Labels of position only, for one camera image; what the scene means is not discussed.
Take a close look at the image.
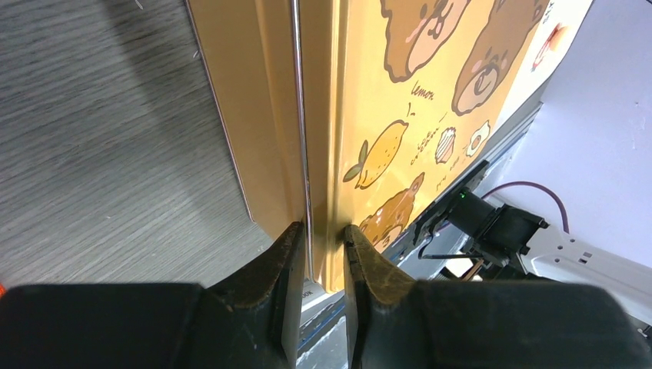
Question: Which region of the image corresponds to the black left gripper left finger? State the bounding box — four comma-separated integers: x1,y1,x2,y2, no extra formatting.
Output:
1,222,304,368

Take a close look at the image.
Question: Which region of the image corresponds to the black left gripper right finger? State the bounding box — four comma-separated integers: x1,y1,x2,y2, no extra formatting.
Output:
344,224,651,368

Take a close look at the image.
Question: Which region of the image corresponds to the silver box lid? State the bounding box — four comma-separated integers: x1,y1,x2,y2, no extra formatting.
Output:
298,1,552,293

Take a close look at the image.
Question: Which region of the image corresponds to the gold chocolate tray box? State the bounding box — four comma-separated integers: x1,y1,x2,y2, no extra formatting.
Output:
188,0,306,238

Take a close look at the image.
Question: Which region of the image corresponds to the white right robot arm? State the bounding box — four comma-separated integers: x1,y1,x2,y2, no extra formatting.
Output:
418,188,651,324

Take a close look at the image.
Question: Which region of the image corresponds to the strawberry pattern tray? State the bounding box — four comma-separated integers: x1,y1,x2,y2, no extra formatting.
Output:
494,0,593,128

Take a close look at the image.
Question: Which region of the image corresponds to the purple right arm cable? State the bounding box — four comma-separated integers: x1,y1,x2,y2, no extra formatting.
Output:
481,181,571,235

